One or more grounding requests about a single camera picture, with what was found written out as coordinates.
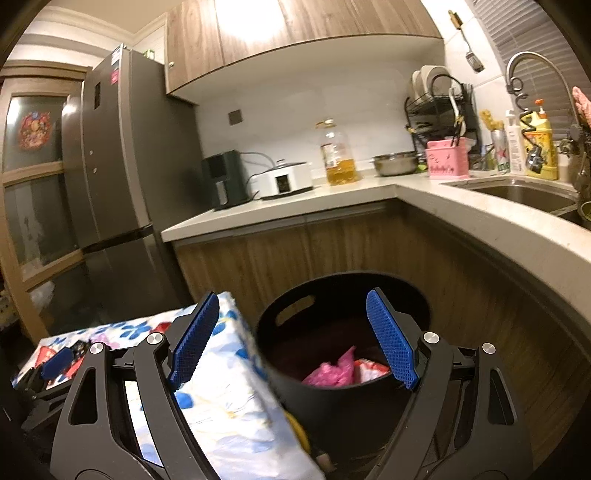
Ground black dish rack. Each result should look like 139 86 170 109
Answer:
405 74 481 155

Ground pink cloth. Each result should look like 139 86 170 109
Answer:
571 86 591 126

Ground wooden upper cabinet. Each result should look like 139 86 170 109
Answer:
165 0 444 98

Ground wooden cabinet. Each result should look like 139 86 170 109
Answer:
173 202 591 464
165 0 444 98

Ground white electric cooker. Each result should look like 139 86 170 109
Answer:
247 159 314 200

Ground window blind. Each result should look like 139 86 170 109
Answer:
466 0 591 121

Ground blue floral tablecloth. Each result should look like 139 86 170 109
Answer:
11 291 325 480

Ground black coiled cable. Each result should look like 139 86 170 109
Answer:
508 78 546 174

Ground white bottle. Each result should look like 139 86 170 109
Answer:
503 110 527 175

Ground black power cable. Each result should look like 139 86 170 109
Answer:
240 150 279 168

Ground pink utensil holder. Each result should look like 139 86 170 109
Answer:
426 138 470 180

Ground hanging slotted spatula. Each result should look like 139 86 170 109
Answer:
448 10 485 73

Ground wooden lower cabinet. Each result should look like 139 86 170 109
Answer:
173 202 591 464

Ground beer can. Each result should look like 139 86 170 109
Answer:
490 129 511 174

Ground red paper cup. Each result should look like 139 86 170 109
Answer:
355 357 391 384

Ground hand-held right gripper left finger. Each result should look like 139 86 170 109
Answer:
50 291 222 480

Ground steel faucet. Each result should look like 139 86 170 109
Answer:
505 52 585 139

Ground red round door decoration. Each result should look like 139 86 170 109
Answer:
18 111 52 150

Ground white plates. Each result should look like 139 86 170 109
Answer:
412 65 451 103

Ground steel bowl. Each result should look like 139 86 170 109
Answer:
372 151 421 177

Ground grey refrigerator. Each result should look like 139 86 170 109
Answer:
60 44 195 319

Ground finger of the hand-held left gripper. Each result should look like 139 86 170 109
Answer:
21 346 88 428

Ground black trash bin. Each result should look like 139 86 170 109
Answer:
255 272 433 463

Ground beige countertop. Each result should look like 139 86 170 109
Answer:
161 173 591 372

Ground cooking oil bottle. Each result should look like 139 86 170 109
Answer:
316 119 360 186

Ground black air fryer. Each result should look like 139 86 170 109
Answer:
202 150 250 211

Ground steel sink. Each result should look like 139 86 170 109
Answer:
442 178 591 228

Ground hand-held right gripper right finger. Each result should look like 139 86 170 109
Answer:
365 287 535 480

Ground wooden glass door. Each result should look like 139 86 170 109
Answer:
0 62 94 343

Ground yellow detergent bottle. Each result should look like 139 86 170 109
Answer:
519 99 560 181

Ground pink plastic bag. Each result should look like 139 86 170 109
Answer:
302 346 359 387

